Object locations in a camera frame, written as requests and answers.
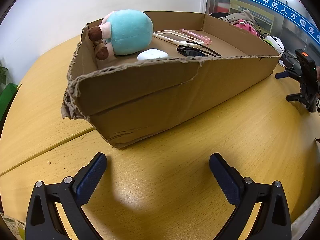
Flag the blue banner on glass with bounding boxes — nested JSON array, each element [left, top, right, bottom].
[[216, 0, 320, 46]]

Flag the white earbuds case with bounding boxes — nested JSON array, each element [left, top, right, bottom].
[[137, 48, 168, 61]]

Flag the brown cardboard box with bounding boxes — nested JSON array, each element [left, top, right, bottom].
[[61, 11, 283, 150]]

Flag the beige cloth bag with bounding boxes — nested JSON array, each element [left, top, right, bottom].
[[220, 9, 255, 26]]

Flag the black cables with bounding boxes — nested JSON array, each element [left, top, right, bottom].
[[254, 15, 299, 67]]

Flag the green box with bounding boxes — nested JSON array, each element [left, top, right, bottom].
[[0, 83, 18, 123]]

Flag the teal and pink plush toy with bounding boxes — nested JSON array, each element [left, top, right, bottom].
[[88, 9, 154, 60]]

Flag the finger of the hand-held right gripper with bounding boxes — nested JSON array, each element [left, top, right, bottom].
[[274, 70, 302, 81], [286, 93, 308, 103]]

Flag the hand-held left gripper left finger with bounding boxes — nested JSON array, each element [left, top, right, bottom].
[[25, 152, 108, 240]]

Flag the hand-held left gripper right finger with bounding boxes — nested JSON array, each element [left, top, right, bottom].
[[209, 152, 292, 240]]

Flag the white phone case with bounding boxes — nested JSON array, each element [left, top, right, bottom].
[[153, 30, 203, 46]]

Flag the green leafy plant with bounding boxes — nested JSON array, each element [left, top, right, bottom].
[[0, 59, 8, 86]]

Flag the black sunglasses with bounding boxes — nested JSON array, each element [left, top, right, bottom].
[[176, 43, 223, 57]]

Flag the pink pen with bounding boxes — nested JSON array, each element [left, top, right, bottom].
[[179, 28, 212, 45]]

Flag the green patterned pale cloth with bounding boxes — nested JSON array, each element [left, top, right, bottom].
[[0, 211, 27, 240]]

